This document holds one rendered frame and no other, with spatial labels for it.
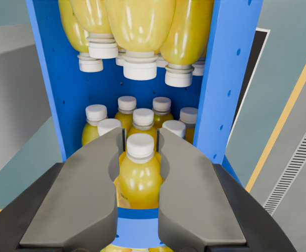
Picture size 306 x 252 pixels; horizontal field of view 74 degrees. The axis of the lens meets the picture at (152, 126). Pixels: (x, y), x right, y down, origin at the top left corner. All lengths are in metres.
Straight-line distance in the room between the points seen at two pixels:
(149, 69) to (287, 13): 1.47
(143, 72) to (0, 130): 0.51
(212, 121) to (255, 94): 1.48
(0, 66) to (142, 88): 0.37
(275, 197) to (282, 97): 1.11
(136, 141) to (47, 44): 0.18
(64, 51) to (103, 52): 0.11
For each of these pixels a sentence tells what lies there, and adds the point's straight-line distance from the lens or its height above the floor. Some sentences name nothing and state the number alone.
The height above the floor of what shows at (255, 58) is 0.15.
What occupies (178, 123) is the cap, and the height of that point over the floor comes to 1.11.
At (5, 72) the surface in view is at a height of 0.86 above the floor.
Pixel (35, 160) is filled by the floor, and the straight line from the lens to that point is 2.02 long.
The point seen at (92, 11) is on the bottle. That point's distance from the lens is 0.27.
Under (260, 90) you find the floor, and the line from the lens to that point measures 1.71.
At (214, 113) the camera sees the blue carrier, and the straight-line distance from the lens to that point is 0.22.
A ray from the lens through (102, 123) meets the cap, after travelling 0.34.
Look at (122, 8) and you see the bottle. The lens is 0.21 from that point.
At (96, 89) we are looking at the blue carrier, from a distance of 0.44.
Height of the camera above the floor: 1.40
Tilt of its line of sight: 61 degrees down
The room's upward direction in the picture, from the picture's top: 176 degrees clockwise
